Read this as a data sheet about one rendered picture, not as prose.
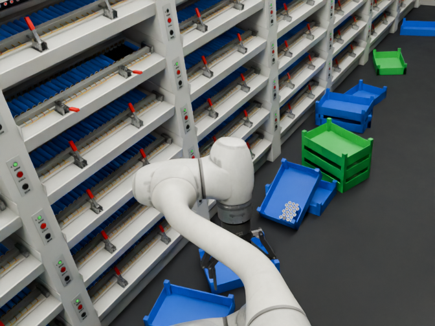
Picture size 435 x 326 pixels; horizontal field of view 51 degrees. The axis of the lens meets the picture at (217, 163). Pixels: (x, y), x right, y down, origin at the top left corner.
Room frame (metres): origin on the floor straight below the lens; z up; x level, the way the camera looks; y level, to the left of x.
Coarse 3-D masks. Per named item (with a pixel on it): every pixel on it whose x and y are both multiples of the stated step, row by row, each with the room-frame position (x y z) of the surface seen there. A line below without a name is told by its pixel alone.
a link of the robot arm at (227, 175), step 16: (224, 144) 0.89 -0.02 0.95; (240, 144) 0.89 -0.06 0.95; (208, 160) 0.89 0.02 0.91; (224, 160) 0.86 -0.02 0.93; (240, 160) 0.86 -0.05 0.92; (208, 176) 0.85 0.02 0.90; (224, 176) 0.84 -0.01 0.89; (240, 176) 0.85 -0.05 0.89; (208, 192) 0.84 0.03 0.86; (224, 192) 0.84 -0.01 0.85; (240, 192) 0.84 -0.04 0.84
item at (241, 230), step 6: (222, 222) 0.85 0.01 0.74; (246, 222) 0.84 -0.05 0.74; (228, 228) 0.84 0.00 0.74; (234, 228) 0.83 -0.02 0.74; (240, 228) 0.83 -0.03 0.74; (246, 228) 0.83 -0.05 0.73; (234, 234) 0.83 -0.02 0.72; (240, 234) 0.83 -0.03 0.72; (246, 234) 0.85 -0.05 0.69; (252, 234) 0.85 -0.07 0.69
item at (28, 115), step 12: (144, 48) 1.56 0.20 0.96; (120, 60) 1.47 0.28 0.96; (132, 60) 1.50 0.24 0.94; (108, 72) 1.41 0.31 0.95; (84, 84) 1.33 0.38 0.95; (60, 96) 1.26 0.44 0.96; (36, 108) 1.20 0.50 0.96; (48, 108) 1.22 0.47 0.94; (24, 120) 1.16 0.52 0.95; (36, 120) 1.17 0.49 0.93
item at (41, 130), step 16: (128, 32) 1.66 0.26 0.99; (160, 48) 1.56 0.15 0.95; (144, 64) 1.50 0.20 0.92; (160, 64) 1.53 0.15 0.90; (112, 80) 1.40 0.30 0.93; (128, 80) 1.41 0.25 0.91; (144, 80) 1.47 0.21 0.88; (80, 96) 1.30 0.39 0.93; (96, 96) 1.31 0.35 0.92; (112, 96) 1.35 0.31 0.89; (80, 112) 1.25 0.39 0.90; (32, 128) 1.14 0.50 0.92; (48, 128) 1.15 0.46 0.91; (64, 128) 1.20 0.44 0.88; (32, 144) 1.11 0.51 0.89
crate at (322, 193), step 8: (320, 184) 1.81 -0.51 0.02; (328, 184) 1.78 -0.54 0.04; (336, 184) 1.75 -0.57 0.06; (320, 192) 1.77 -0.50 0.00; (328, 192) 1.76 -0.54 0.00; (336, 192) 1.75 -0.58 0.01; (312, 200) 1.72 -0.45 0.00; (320, 200) 1.71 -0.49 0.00; (328, 200) 1.68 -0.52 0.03; (312, 208) 1.63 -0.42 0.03; (320, 208) 1.61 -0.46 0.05
